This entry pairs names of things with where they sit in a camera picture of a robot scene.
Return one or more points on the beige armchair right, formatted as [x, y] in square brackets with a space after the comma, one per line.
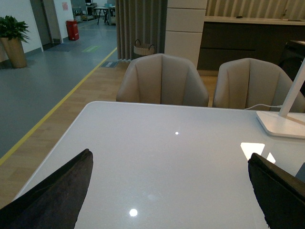
[251, 84]

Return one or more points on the beige armchair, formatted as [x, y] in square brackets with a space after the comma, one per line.
[163, 79]
[251, 84]

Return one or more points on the potted green plant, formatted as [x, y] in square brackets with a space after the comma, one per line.
[12, 33]

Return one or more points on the white drawer cabinet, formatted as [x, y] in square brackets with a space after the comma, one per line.
[184, 28]

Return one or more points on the pink wall notice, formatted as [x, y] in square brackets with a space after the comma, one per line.
[65, 6]

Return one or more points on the woven basket with handles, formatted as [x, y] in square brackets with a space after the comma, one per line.
[141, 49]

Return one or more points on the red bin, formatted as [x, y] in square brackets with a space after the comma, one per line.
[72, 30]

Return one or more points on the beige armchair left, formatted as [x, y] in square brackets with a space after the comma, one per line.
[163, 79]

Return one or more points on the white desk lamp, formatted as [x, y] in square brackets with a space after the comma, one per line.
[281, 124]

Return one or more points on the gray curtain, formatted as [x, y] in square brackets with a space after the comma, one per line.
[143, 20]

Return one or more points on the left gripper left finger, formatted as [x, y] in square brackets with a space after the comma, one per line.
[55, 202]

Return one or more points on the dark kitchen counter cabinet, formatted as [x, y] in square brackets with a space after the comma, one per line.
[227, 41]

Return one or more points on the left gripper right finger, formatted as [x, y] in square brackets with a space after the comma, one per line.
[280, 195]

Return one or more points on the dark washing machine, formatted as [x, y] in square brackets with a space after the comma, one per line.
[292, 57]

